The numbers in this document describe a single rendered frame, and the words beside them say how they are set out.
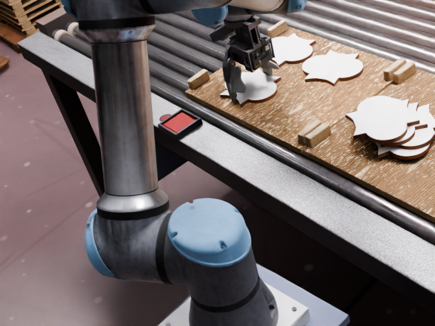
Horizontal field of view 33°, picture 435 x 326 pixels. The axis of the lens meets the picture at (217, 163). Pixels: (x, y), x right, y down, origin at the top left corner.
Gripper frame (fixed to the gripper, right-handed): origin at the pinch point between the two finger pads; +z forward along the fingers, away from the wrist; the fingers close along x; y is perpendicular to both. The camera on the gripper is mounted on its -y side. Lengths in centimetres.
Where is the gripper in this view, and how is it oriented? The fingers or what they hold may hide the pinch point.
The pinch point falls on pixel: (250, 86)
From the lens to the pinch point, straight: 171.9
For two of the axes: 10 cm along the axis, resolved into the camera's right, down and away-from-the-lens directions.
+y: 6.2, 3.7, -6.9
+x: 7.5, -5.3, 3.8
